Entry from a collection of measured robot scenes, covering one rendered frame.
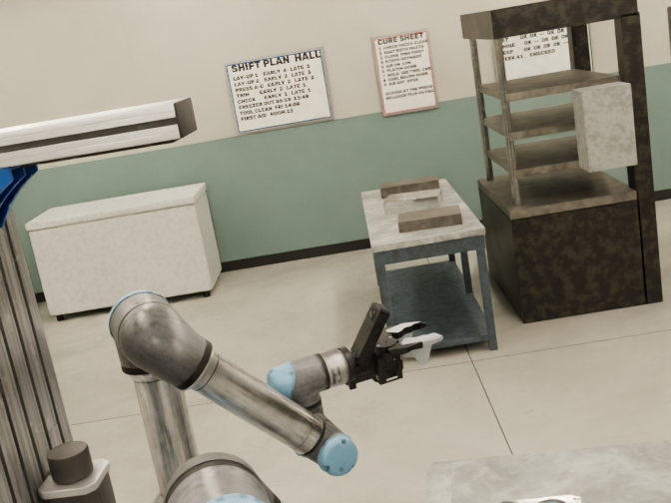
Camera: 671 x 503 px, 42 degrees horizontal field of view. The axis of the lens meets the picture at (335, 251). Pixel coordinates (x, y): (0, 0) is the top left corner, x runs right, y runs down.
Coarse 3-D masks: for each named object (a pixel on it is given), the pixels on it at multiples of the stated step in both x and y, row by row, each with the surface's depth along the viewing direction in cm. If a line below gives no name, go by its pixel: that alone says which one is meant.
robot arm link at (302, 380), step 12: (300, 360) 171; (312, 360) 171; (324, 360) 171; (276, 372) 168; (288, 372) 168; (300, 372) 168; (312, 372) 169; (324, 372) 170; (276, 384) 167; (288, 384) 167; (300, 384) 168; (312, 384) 169; (324, 384) 170; (288, 396) 168; (300, 396) 169; (312, 396) 170
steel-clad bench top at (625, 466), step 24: (504, 456) 257; (528, 456) 254; (552, 456) 252; (576, 456) 250; (600, 456) 248; (624, 456) 246; (648, 456) 243; (432, 480) 250; (456, 480) 248; (480, 480) 246; (504, 480) 244; (528, 480) 242; (552, 480) 240; (576, 480) 238; (600, 480) 236; (624, 480) 234; (648, 480) 232
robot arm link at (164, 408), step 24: (120, 312) 154; (120, 360) 157; (144, 384) 157; (168, 384) 158; (144, 408) 159; (168, 408) 159; (168, 432) 159; (192, 432) 164; (168, 456) 160; (192, 456) 163; (168, 480) 162
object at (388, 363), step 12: (384, 336) 178; (348, 360) 172; (360, 360) 174; (372, 360) 176; (384, 360) 175; (396, 360) 176; (360, 372) 176; (372, 372) 176; (384, 372) 175; (396, 372) 178; (348, 384) 176
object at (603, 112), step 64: (576, 0) 535; (576, 64) 658; (640, 64) 544; (512, 128) 585; (576, 128) 549; (640, 128) 554; (512, 192) 577; (576, 192) 588; (640, 192) 564; (512, 256) 585; (576, 256) 574; (640, 256) 575
